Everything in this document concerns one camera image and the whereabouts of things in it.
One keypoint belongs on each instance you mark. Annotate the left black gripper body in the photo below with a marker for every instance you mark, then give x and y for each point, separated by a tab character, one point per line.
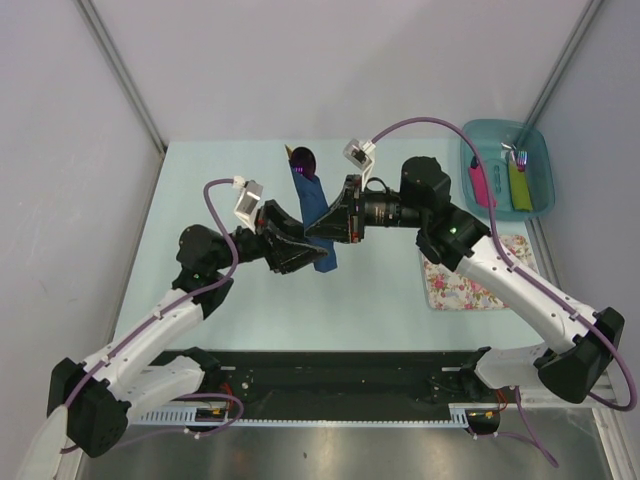
250	246

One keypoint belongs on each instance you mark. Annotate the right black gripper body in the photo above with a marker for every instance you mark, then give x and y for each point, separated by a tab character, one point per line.
380	209

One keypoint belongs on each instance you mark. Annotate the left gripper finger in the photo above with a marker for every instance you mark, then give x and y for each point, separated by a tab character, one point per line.
278	225
290	255

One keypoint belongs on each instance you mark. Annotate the dark blue paper napkin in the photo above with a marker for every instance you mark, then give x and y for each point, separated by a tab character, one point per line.
313	205

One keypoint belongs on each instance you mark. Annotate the purple spoon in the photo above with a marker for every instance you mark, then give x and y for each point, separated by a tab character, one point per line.
302	163

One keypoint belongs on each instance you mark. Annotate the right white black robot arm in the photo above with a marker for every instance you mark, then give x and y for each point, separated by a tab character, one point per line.
576	339

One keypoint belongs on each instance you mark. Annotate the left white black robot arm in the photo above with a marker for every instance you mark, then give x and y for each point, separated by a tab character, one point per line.
113	386

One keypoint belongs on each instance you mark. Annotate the green rolled napkin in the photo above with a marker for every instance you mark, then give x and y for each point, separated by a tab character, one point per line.
519	190

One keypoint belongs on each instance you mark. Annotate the floral cloth mat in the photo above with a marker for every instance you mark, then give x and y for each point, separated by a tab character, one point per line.
447	291

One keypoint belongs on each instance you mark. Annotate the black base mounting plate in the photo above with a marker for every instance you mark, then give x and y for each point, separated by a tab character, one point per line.
345	386

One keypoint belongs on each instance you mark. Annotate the teal plastic bin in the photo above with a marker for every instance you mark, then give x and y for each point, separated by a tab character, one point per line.
511	160

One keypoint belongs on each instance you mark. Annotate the iridescent fork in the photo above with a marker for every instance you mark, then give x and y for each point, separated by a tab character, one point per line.
520	159

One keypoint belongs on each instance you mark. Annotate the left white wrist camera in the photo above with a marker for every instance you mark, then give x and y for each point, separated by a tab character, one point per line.
250	193

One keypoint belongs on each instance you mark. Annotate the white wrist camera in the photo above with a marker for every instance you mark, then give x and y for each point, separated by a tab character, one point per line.
362	155
250	193

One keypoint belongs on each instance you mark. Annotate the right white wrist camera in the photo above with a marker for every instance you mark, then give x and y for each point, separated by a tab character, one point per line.
362	155

